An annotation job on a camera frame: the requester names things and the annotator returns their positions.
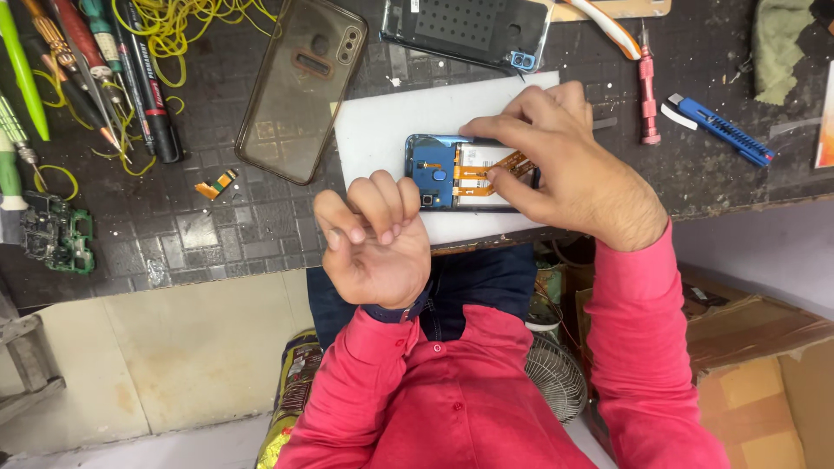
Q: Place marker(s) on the person's right hand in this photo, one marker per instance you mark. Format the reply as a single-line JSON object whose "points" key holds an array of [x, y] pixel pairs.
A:
{"points": [[580, 176]]}

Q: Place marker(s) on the person's left hand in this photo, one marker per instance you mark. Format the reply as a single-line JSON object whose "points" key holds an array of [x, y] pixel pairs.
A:
{"points": [[374, 273]]}

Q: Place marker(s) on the blue smartphone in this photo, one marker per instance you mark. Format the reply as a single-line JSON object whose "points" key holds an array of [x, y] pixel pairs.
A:
{"points": [[430, 172]]}

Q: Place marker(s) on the dark wrist watch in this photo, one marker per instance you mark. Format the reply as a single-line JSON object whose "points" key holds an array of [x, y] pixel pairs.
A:
{"points": [[397, 311]]}

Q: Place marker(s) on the person's blue jeans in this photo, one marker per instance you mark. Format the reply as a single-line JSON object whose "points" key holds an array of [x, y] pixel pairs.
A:
{"points": [[475, 286]]}

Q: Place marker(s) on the white phone battery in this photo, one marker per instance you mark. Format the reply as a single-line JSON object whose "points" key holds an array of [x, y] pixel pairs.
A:
{"points": [[479, 156]]}

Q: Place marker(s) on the pink precision screwdriver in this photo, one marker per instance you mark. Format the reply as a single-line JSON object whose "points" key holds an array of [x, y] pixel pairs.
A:
{"points": [[647, 91]]}

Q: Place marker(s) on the white plastic strip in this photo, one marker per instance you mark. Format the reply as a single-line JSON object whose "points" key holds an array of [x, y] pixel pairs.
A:
{"points": [[677, 117]]}

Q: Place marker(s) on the yellow printed packet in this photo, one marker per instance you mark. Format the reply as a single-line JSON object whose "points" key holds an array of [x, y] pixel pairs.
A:
{"points": [[293, 384]]}

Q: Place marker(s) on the white foam pad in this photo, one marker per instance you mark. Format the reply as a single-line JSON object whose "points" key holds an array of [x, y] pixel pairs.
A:
{"points": [[378, 124]]}

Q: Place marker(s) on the blue utility knife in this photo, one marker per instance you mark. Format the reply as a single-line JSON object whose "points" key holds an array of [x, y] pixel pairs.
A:
{"points": [[723, 128]]}

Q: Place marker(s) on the person's red shirt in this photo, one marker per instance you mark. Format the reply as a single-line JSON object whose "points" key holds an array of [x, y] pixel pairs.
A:
{"points": [[456, 404]]}

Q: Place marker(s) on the dark grid work mat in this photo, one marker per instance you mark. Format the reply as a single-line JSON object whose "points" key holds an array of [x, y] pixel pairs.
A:
{"points": [[215, 228]]}

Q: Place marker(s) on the wooden board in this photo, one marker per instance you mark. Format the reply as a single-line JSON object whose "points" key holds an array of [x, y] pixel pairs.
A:
{"points": [[645, 8]]}

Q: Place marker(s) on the small orange flex piece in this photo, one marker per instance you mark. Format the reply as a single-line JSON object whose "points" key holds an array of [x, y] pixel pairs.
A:
{"points": [[218, 183]]}

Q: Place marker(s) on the black phone back cover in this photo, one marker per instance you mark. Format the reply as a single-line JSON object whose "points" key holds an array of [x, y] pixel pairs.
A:
{"points": [[462, 29]]}

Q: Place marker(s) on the smoky transparent phone case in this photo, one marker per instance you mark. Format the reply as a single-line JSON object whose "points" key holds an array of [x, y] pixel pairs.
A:
{"points": [[300, 98]]}

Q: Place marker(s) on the metal fan guard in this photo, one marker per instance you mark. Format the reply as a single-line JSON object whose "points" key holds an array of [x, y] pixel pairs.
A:
{"points": [[557, 381]]}

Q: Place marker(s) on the green cloth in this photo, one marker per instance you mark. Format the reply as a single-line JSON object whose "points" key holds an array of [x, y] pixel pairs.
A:
{"points": [[778, 52]]}

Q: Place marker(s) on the orange white paper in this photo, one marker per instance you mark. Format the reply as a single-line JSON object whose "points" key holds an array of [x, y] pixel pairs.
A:
{"points": [[826, 124]]}

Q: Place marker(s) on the cardboard box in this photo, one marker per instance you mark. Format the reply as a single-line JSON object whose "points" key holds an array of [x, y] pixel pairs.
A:
{"points": [[749, 365]]}

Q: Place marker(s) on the black permanent marker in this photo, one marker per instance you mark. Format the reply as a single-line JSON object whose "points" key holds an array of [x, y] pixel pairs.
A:
{"points": [[155, 104]]}

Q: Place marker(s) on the thin black pen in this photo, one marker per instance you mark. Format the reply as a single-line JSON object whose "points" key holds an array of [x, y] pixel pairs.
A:
{"points": [[130, 84]]}

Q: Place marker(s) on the green circuit board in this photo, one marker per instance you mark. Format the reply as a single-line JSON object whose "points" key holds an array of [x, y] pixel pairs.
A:
{"points": [[62, 238]]}

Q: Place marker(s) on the heap of yellow rubber bands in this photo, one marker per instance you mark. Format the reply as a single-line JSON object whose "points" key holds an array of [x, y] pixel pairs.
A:
{"points": [[173, 29]]}

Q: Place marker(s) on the single yellow rubber band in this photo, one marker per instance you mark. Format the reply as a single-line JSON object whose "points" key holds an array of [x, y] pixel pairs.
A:
{"points": [[70, 176]]}

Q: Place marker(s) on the black orange tipped tool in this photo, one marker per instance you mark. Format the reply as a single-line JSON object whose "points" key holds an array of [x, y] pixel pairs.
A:
{"points": [[81, 101]]}

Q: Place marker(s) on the grey wooden stool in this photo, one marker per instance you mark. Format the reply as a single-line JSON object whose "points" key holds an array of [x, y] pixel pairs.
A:
{"points": [[29, 365]]}

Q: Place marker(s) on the green white bottle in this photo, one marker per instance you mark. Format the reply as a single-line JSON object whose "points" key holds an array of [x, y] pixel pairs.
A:
{"points": [[9, 176]]}

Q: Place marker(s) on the green striped screwdriver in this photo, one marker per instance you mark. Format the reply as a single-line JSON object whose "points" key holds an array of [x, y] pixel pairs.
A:
{"points": [[13, 127]]}

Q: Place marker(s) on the light green pen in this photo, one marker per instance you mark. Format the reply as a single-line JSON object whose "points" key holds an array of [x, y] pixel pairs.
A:
{"points": [[23, 71]]}

